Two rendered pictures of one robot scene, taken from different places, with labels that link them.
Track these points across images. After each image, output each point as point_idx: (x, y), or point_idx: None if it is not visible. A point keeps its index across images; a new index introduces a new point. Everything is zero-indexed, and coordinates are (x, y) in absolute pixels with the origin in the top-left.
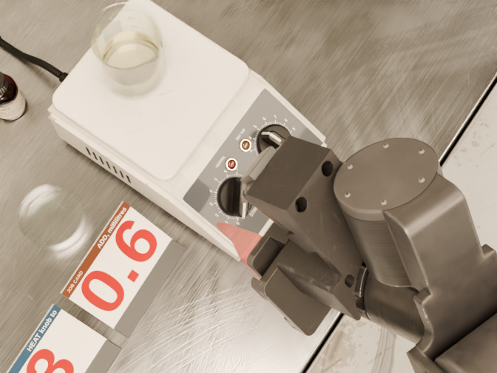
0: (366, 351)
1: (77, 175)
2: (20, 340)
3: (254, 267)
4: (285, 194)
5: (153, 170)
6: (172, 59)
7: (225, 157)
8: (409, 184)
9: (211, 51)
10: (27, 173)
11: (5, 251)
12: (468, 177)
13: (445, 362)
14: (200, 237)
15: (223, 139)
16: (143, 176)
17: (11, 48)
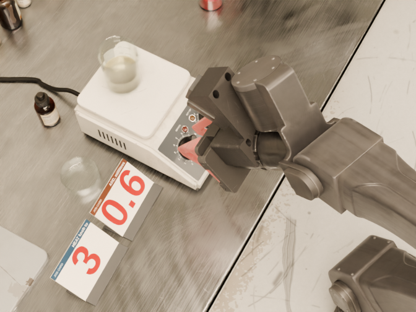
0: (278, 235)
1: (93, 153)
2: (66, 249)
3: (199, 153)
4: (207, 90)
5: (138, 132)
6: (145, 72)
7: (181, 125)
8: (267, 70)
9: (167, 65)
10: (63, 155)
11: (53, 200)
12: None
13: (296, 156)
14: (171, 181)
15: (179, 115)
16: (133, 139)
17: (48, 86)
